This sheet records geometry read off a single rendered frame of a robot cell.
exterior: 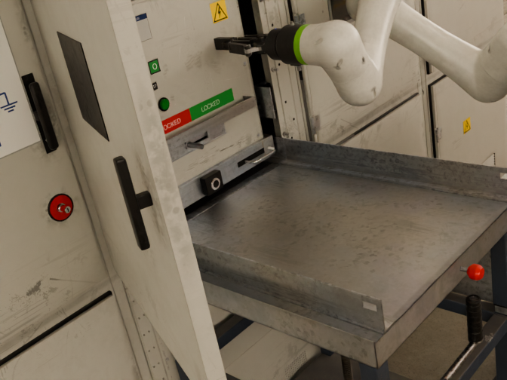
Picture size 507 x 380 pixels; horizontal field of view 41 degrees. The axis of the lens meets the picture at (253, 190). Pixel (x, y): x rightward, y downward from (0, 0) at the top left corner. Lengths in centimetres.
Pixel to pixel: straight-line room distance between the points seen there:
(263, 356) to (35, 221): 91
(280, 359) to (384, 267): 84
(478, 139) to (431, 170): 131
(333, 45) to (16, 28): 64
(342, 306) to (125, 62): 62
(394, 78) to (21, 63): 135
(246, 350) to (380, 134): 85
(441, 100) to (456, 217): 117
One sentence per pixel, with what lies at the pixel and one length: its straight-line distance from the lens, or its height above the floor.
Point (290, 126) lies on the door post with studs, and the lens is 198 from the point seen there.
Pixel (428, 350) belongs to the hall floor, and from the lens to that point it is 254.
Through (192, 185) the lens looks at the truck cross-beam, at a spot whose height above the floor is 91.
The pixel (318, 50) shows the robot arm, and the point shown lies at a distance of 152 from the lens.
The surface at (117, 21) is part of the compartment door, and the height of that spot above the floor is 147.
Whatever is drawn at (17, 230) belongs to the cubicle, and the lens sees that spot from 145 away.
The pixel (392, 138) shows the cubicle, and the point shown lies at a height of 71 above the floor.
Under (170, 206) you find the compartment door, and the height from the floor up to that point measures 122.
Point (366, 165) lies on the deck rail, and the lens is 181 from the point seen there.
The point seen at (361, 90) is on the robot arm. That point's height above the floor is 112.
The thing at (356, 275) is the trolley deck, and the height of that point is 85.
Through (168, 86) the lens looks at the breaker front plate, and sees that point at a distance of 170.
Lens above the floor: 159
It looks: 24 degrees down
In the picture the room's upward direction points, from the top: 12 degrees counter-clockwise
